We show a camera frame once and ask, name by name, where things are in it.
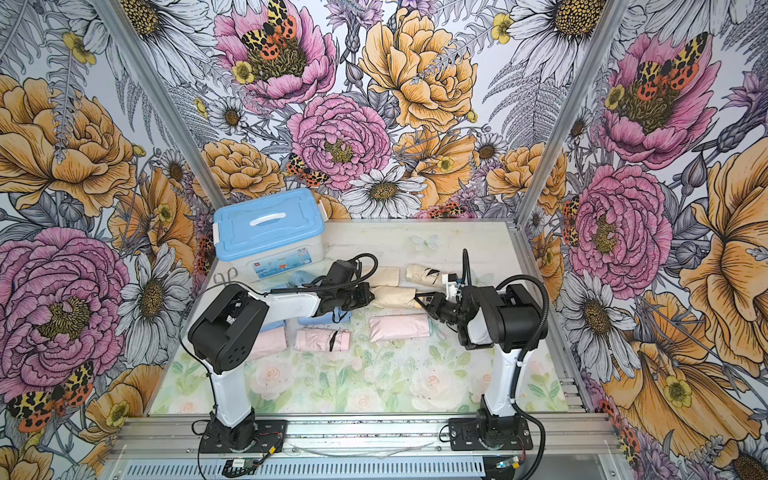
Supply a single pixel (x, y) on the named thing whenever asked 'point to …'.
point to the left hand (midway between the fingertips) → (373, 303)
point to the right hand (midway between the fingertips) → (415, 303)
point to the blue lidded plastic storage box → (273, 237)
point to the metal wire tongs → (231, 274)
